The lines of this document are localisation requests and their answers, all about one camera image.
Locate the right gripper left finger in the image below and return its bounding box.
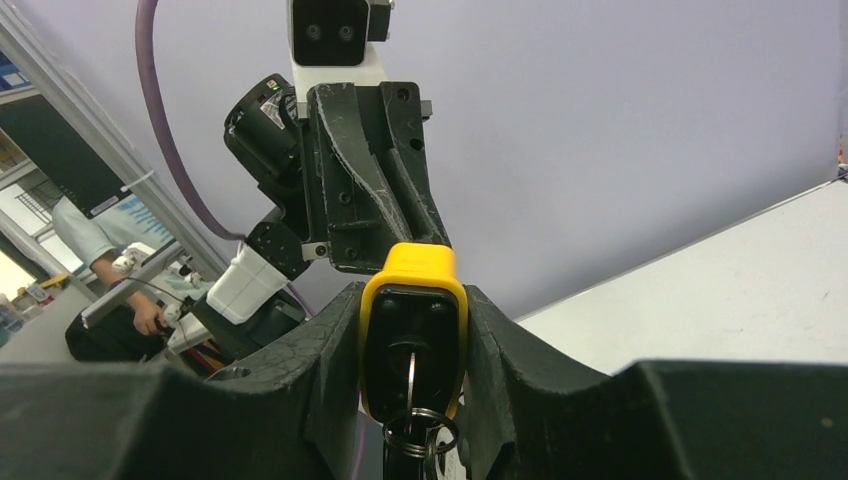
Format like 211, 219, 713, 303
1, 282, 363, 479

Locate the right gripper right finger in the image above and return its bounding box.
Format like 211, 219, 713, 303
463, 286, 847, 479

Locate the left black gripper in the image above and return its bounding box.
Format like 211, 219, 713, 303
306, 81, 451, 275

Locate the yellow padlock with keys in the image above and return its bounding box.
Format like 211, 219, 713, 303
357, 242, 469, 479

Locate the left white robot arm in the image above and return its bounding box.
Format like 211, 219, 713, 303
193, 73, 449, 359

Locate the person in teal shirt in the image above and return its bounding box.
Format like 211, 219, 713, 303
52, 195, 174, 362

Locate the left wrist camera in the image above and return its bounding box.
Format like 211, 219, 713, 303
288, 0, 395, 105

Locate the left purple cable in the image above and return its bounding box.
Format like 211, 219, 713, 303
134, 0, 316, 319

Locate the aluminium rail frame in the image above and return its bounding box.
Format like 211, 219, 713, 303
0, 0, 230, 329

